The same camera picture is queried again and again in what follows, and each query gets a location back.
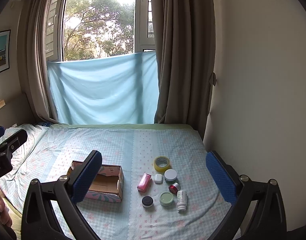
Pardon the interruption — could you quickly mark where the brown curtain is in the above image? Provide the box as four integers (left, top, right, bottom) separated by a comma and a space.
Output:
17, 0, 58, 123
151, 0, 215, 137

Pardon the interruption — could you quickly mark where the white-lid green jar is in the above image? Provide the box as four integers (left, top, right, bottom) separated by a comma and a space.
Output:
164, 168, 177, 184

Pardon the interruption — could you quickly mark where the window frame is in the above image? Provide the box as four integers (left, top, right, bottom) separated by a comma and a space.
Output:
45, 0, 155, 61

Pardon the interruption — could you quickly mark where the pale green lid jar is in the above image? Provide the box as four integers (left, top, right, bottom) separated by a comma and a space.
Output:
160, 192, 174, 206

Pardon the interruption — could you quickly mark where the white pill bottle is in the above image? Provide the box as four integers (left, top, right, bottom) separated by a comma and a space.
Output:
176, 190, 188, 212

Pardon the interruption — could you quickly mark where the left brown curtain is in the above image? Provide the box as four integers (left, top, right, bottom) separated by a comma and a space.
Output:
17, 0, 58, 123

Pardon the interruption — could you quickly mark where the framed wall picture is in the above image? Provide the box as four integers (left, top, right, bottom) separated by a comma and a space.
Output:
0, 29, 11, 73

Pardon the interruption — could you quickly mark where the pink red box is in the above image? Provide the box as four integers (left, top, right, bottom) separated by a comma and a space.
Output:
137, 173, 151, 193

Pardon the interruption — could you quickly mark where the right brown curtain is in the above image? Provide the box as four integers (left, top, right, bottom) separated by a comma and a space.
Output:
151, 0, 215, 137

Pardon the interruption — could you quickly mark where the wooden headboard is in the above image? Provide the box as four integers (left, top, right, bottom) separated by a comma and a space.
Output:
0, 93, 37, 128

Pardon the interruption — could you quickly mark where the light blue hanging cloth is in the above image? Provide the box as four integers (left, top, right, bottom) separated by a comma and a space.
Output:
47, 51, 159, 125

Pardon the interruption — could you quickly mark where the black lid white jar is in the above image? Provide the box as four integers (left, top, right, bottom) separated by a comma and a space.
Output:
142, 196, 154, 208

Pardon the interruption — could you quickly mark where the checkered floral bed sheet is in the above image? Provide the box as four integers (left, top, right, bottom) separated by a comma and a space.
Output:
0, 124, 231, 239

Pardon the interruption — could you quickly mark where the open cardboard box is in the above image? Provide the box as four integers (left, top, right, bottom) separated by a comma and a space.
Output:
68, 161, 124, 204

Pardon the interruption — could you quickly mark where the person's left hand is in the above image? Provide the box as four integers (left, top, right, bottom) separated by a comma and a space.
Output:
0, 187, 13, 228

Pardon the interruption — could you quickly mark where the small red jar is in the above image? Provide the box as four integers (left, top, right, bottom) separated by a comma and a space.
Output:
169, 182, 181, 195

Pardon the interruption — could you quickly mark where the yellow tape roll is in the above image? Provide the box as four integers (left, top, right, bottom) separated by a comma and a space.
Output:
154, 156, 171, 173

